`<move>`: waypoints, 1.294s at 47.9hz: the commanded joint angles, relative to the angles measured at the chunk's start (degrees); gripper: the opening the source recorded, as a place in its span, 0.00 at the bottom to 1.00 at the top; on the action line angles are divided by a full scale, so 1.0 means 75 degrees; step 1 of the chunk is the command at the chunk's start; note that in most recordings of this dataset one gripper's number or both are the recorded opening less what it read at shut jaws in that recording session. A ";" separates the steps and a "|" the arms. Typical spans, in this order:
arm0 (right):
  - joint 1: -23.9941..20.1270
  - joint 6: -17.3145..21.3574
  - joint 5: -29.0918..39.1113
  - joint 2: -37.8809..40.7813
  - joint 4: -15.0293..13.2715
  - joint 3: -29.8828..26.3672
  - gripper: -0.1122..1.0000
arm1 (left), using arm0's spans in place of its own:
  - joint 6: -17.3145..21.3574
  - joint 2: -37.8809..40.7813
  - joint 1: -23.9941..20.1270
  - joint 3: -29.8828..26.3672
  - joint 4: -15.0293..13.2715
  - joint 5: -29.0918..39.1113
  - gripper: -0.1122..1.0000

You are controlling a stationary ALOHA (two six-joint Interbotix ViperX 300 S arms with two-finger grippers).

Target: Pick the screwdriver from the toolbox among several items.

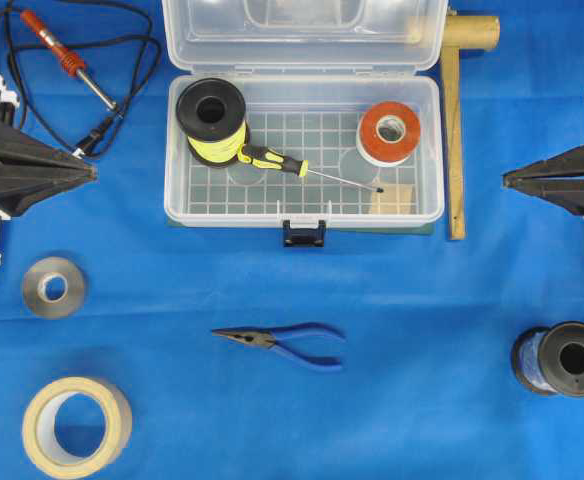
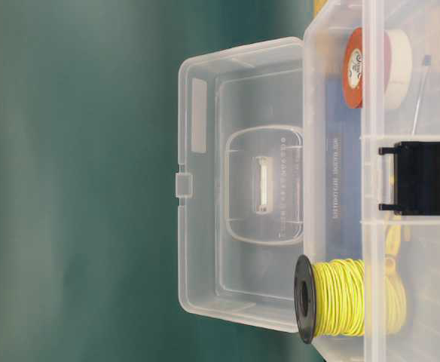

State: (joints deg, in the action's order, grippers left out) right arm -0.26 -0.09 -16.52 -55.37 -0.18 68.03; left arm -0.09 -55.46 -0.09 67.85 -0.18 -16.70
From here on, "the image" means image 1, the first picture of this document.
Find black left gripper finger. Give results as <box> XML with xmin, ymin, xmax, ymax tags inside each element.
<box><xmin>0</xmin><ymin>165</ymin><xmax>97</xmax><ymax>218</ymax></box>
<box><xmin>0</xmin><ymin>122</ymin><xmax>97</xmax><ymax>176</ymax></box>

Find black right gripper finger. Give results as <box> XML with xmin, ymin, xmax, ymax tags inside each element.
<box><xmin>503</xmin><ymin>176</ymin><xmax>584</xmax><ymax>217</ymax></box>
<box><xmin>503</xmin><ymin>145</ymin><xmax>584</xmax><ymax>181</ymax></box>

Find yellow black screwdriver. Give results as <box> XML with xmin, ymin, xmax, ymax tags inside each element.
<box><xmin>237</xmin><ymin>144</ymin><xmax>384</xmax><ymax>193</ymax></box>

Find clear plastic toolbox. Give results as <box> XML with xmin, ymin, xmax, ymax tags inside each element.
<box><xmin>163</xmin><ymin>1</ymin><xmax>448</xmax><ymax>244</ymax></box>

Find red soldering iron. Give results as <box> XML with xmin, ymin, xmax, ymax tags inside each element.
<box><xmin>20</xmin><ymin>9</ymin><xmax>118</xmax><ymax>112</ymax></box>

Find grey tape roll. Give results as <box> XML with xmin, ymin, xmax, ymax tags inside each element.
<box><xmin>22</xmin><ymin>256</ymin><xmax>87</xmax><ymax>320</ymax></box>

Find wooden mallet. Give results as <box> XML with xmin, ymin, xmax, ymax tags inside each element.
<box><xmin>439</xmin><ymin>10</ymin><xmax>501</xmax><ymax>241</ymax></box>

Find blue table cloth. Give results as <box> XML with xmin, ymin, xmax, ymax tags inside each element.
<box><xmin>0</xmin><ymin>1</ymin><xmax>584</xmax><ymax>479</ymax></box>

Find small wooden block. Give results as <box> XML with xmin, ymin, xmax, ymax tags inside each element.
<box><xmin>368</xmin><ymin>184</ymin><xmax>416</xmax><ymax>215</ymax></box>

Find red tape roll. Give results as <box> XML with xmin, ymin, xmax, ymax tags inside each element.
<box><xmin>356</xmin><ymin>101</ymin><xmax>421</xmax><ymax>168</ymax></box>

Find beige masking tape roll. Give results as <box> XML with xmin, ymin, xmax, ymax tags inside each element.
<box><xmin>21</xmin><ymin>376</ymin><xmax>133</xmax><ymax>479</ymax></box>

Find black power cable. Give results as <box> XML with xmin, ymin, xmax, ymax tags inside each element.
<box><xmin>0</xmin><ymin>0</ymin><xmax>163</xmax><ymax>160</ymax></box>

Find blue wire spool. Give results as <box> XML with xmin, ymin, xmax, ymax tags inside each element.
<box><xmin>510</xmin><ymin>322</ymin><xmax>584</xmax><ymax>398</ymax></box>

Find yellow wire spool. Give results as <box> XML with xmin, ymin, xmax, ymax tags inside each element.
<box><xmin>175</xmin><ymin>78</ymin><xmax>249</xmax><ymax>168</ymax></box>

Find blue handled needle-nose pliers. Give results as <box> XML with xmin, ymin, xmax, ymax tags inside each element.
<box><xmin>211</xmin><ymin>323</ymin><xmax>345</xmax><ymax>373</ymax></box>

